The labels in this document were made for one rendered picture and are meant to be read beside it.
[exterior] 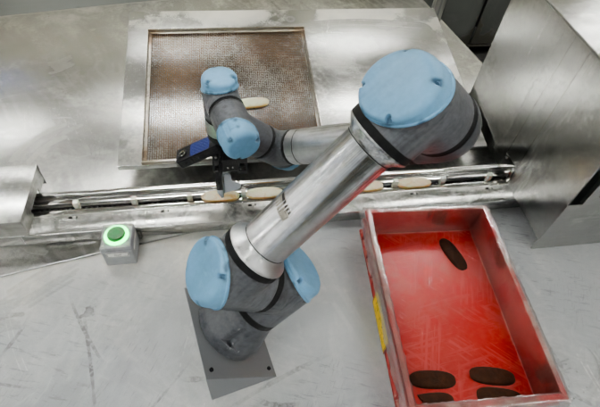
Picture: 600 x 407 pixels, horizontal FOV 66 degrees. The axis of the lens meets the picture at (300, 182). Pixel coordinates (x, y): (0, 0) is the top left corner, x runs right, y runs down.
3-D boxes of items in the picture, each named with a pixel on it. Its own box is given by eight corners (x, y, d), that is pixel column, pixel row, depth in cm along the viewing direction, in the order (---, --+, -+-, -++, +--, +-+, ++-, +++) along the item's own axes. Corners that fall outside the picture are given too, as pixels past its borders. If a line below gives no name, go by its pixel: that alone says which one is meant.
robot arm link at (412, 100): (250, 327, 84) (495, 119, 66) (184, 323, 73) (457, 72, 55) (230, 272, 91) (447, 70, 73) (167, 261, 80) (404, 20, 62)
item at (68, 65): (44, 399, 166) (-89, 296, 103) (45, 166, 234) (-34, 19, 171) (471, 271, 211) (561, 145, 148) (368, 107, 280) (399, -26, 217)
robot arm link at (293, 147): (503, 109, 77) (284, 134, 108) (480, 80, 69) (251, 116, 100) (498, 176, 75) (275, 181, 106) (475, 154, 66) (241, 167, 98)
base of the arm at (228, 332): (266, 354, 99) (298, 330, 95) (216, 367, 87) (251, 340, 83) (238, 292, 106) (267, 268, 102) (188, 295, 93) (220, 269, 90)
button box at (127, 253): (108, 274, 113) (95, 250, 105) (112, 246, 118) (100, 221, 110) (142, 270, 114) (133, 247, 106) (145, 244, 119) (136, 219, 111)
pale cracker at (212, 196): (201, 203, 121) (200, 200, 120) (201, 192, 123) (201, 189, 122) (239, 201, 122) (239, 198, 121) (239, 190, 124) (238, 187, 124)
